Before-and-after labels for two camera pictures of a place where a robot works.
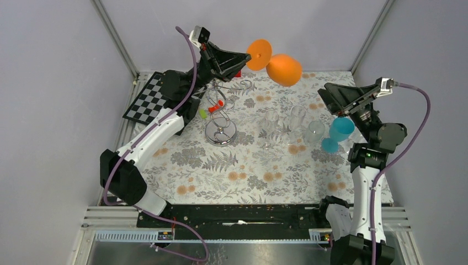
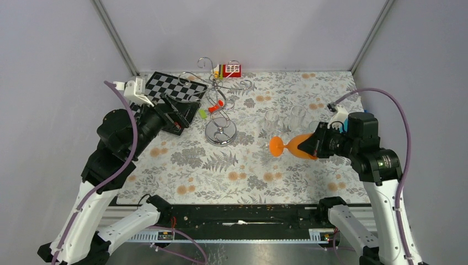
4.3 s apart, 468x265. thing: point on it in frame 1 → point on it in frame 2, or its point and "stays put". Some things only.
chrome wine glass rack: [219, 130] stays put
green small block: [203, 113] stays put
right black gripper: [341, 99] → [314, 144]
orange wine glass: [283, 69] → [277, 146]
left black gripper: [221, 63] → [176, 114]
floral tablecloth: [256, 141] stays put
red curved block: [214, 108] stays put
